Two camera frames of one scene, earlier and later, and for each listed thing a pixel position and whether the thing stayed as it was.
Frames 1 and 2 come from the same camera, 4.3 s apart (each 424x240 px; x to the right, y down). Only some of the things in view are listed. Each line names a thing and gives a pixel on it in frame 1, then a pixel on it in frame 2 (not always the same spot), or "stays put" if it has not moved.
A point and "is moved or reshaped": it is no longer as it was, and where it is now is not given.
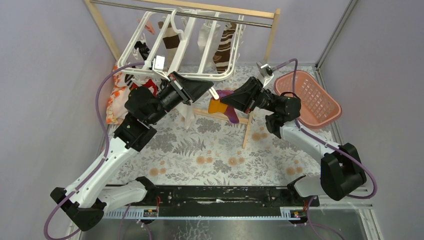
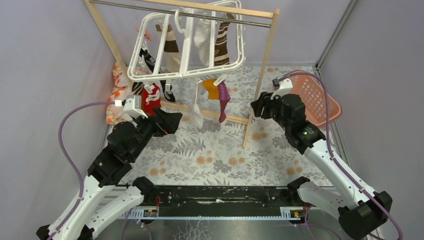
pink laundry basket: x=318 y=108 stays put
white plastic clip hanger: x=200 y=44 is moved or reshaped
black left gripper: x=188 y=90 → x=168 y=121
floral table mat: x=192 y=147 stays put
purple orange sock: x=216 y=105 is moved or reshaped
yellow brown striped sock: x=128 y=79 → x=137 y=87
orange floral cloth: x=116 y=109 stays put
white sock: x=204 y=35 is moved or reshaped
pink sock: x=148 y=26 → x=146 y=34
